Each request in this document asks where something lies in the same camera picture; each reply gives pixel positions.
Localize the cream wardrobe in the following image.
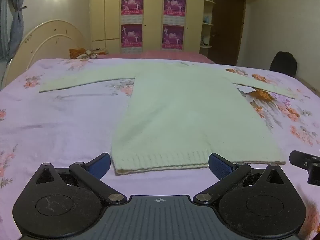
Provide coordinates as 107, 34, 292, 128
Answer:
90, 0, 208, 54

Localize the dark brown door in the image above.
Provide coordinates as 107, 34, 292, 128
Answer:
207, 0, 247, 66

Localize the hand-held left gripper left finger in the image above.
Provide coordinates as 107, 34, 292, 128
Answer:
32, 152, 127, 206

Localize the pink bed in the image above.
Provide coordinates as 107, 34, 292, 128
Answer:
96, 49, 216, 64

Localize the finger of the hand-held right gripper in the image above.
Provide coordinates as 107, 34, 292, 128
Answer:
289, 150, 320, 186

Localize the orange pillow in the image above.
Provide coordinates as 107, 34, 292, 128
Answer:
69, 47, 87, 59

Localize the cream corner shelf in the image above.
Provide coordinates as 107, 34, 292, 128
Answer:
199, 0, 216, 53

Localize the grey-blue curtain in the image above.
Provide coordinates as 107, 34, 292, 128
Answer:
0, 0, 27, 61

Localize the patterned white pillow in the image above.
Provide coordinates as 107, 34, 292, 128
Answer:
76, 50, 97, 60

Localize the magenta wall poster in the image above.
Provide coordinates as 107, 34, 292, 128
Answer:
163, 0, 187, 23
121, 0, 144, 23
121, 24, 143, 48
162, 24, 185, 50

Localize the pale green knit sweater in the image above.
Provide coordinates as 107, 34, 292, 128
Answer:
39, 61, 298, 176

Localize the floral lilac bed sheet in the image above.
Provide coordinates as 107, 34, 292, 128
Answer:
0, 58, 320, 240

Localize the cream arched headboard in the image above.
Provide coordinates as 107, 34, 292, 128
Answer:
1, 20, 87, 88

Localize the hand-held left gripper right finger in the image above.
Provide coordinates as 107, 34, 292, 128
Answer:
193, 152, 288, 206

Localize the black chair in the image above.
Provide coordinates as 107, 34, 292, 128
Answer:
269, 51, 298, 77

